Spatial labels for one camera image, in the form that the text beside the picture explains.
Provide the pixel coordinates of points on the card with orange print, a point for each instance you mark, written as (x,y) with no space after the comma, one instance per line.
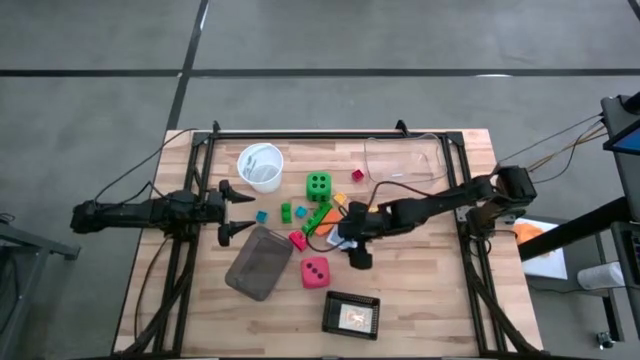
(356,317)

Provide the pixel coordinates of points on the red two-stud block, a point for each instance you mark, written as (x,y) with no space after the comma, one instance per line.
(298,241)

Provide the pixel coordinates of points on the blue white card box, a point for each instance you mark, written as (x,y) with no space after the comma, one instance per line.
(334,239)

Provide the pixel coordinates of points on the black slotted plastic basket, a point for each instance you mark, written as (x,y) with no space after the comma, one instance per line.
(327,320)

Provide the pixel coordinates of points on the small red cube block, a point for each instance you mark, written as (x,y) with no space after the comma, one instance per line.
(357,175)

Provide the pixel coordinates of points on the blue-screen monitor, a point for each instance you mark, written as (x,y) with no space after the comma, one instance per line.
(627,142)

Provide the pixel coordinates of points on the white paper sheet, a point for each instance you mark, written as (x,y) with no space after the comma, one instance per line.
(547,265)

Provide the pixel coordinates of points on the caster wheel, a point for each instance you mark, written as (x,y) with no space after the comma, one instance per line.
(605,340)

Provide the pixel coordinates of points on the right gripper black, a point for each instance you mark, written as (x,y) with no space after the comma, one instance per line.
(357,230)

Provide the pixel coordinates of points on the green foam die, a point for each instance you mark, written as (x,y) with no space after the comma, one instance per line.
(319,187)

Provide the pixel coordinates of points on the long green four-stud block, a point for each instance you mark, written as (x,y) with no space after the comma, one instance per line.
(315,220)

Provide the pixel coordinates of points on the clear plastic container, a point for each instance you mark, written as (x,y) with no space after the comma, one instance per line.
(405,160)

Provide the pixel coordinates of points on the grey metal table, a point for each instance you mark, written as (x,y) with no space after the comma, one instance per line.
(40,242)

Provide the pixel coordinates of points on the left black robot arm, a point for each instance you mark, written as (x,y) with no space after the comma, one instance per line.
(130,212)

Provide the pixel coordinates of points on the green two-stud block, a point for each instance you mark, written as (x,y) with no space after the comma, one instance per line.
(286,212)

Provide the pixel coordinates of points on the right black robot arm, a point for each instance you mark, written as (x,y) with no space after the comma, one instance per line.
(450,197)

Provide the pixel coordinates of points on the black beam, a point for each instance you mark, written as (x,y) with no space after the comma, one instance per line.
(575,232)

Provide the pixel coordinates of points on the grey workstation desk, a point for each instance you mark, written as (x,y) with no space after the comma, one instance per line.
(620,175)

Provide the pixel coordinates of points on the paper towel roll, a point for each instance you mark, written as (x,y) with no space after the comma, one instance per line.
(600,276)

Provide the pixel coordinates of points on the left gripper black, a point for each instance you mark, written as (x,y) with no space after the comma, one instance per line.
(214,210)

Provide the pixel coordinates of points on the red foam die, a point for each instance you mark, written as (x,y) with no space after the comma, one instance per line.
(315,272)

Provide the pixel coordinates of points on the grey translucent plastic bin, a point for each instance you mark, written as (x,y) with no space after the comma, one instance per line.
(260,265)

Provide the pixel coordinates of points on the orange curved toy block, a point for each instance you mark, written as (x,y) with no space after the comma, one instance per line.
(327,225)

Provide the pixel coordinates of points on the black aluminium table frame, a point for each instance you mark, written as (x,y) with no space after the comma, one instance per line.
(325,135)

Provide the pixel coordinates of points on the orange cloth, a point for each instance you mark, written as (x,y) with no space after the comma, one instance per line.
(529,233)

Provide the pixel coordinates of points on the small yellow toy block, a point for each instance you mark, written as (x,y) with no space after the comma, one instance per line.
(340,198)
(373,209)

